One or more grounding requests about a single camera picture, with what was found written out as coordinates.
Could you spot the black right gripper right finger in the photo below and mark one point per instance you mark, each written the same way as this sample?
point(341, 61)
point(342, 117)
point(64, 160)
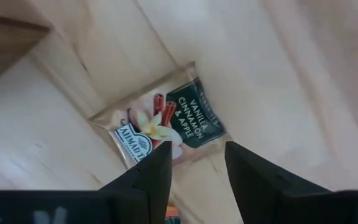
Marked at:
point(253, 186)

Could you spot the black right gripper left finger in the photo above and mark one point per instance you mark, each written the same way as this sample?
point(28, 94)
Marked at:
point(157, 174)

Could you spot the orange peach tea packet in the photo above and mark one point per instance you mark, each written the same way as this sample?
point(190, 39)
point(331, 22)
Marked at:
point(172, 216)

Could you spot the beige vanilla tea packet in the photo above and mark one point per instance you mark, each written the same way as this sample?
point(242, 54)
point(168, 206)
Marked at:
point(191, 115)

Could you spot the wooden tea organizer box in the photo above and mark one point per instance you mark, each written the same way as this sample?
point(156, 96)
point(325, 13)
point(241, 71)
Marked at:
point(2, 46)

